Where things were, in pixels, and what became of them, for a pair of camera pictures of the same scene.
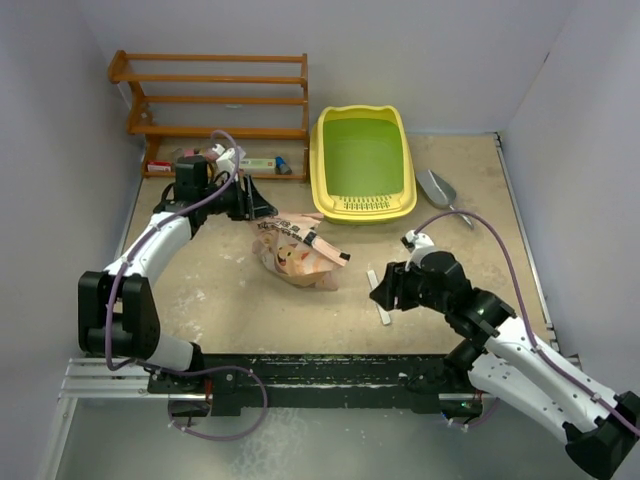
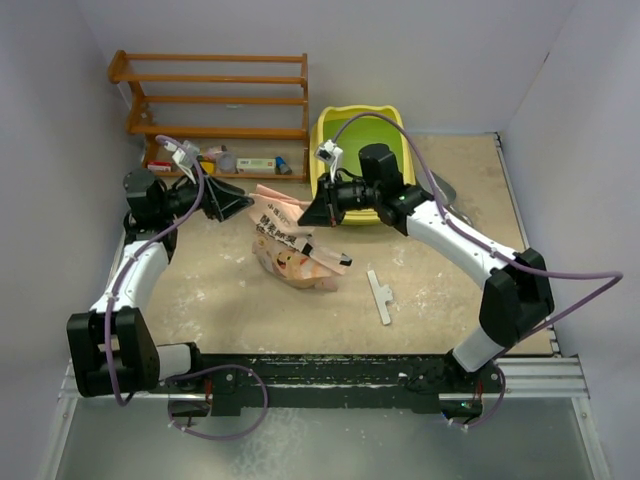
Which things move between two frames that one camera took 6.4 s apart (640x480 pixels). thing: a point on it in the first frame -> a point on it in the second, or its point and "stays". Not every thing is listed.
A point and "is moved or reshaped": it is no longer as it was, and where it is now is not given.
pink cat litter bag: x=289 y=250 is moved or reshaped
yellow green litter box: x=361 y=167 stays
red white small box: x=159 y=166 stays
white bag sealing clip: x=373 y=281 stays
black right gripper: x=394 y=286 -> x=319 y=214
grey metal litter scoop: x=437 y=192 stays
